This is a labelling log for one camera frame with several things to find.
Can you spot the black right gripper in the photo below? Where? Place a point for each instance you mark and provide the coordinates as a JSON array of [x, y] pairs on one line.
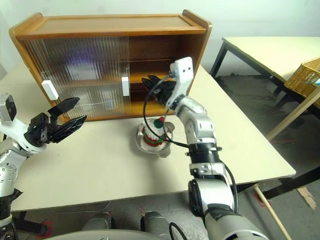
[[165, 92]]

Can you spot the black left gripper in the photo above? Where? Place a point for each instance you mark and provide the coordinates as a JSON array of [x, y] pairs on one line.
[[38, 130]]

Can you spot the ribbed glass sliding door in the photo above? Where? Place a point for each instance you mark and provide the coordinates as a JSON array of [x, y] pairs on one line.
[[33, 48], [126, 55]]

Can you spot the purple tissue pack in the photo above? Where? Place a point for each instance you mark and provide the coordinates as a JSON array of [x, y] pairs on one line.
[[80, 61]]

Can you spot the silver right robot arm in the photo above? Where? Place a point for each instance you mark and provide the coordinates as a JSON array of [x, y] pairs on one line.
[[200, 125]]

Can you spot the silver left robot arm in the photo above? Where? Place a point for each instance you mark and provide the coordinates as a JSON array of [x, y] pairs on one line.
[[7, 172]]

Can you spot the white red green knitted toy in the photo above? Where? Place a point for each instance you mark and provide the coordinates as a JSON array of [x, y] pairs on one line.
[[152, 140]]

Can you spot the wooden cabinet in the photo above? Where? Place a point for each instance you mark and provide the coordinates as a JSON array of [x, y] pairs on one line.
[[112, 23]]

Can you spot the white bowl with knitted item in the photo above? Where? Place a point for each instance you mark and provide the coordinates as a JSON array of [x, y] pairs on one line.
[[163, 153]]

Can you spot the grey rounded shape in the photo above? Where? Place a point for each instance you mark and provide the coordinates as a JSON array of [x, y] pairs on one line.
[[98, 221], [156, 222]]

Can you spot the black table leg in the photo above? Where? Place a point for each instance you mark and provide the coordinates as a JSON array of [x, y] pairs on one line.
[[300, 181], [25, 220]]

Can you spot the grey domed robot cover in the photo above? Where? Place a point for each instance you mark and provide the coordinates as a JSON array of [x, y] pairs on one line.
[[100, 236]]

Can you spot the light wooden bar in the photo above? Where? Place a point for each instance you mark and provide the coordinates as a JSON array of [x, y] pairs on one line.
[[290, 117]]

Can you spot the woven wicker basket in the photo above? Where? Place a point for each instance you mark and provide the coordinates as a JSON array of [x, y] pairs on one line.
[[300, 80]]

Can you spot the white blue packet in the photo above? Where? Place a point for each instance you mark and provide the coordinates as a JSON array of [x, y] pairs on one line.
[[312, 78]]

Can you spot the light wooden stick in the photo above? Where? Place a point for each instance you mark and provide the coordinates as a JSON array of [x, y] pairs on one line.
[[272, 212]]

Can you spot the brown cardboard scrap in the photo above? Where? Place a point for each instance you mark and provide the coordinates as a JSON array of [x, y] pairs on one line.
[[307, 197]]

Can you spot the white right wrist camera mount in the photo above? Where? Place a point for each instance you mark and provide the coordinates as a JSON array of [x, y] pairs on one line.
[[183, 70]]

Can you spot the cream table with black frame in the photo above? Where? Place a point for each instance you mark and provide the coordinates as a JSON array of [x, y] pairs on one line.
[[262, 50]]

